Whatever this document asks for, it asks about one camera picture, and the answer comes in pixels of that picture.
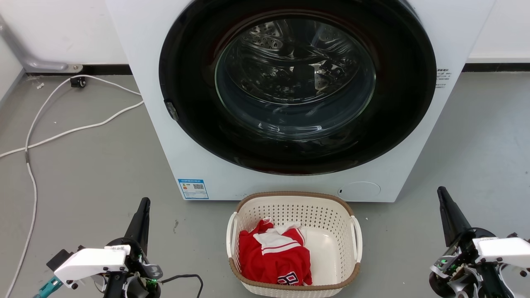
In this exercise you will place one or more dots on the small black floor plug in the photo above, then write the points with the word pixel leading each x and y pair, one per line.
pixel 78 82

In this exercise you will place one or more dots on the red and white jersey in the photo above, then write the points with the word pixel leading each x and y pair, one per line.
pixel 269 260

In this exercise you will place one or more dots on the blue energy label sticker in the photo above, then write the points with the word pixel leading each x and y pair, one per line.
pixel 193 189

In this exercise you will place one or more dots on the small printed text label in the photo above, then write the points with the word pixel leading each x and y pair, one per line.
pixel 442 78

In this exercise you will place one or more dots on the grey wall pipe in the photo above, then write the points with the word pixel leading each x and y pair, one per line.
pixel 25 58

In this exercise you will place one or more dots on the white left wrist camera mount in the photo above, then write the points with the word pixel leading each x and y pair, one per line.
pixel 89 263

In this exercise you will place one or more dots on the teal connector plug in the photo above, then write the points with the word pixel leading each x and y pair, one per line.
pixel 47 288

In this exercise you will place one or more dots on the cream perforated laundry basket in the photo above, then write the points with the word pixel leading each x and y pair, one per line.
pixel 290 207

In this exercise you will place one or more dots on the black round washer door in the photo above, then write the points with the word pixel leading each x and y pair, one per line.
pixel 190 82

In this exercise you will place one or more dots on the round white filter cover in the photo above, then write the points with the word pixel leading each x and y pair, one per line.
pixel 360 191

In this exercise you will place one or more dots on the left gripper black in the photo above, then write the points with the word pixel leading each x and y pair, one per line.
pixel 136 265

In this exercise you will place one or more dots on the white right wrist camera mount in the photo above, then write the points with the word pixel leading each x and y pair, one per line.
pixel 503 249

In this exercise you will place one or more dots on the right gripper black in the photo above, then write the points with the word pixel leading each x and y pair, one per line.
pixel 459 265

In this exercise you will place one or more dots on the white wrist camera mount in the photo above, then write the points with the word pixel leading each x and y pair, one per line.
pixel 503 249
pixel 89 263

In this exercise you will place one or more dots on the white front-load washing machine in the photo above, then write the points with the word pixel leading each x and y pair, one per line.
pixel 186 157

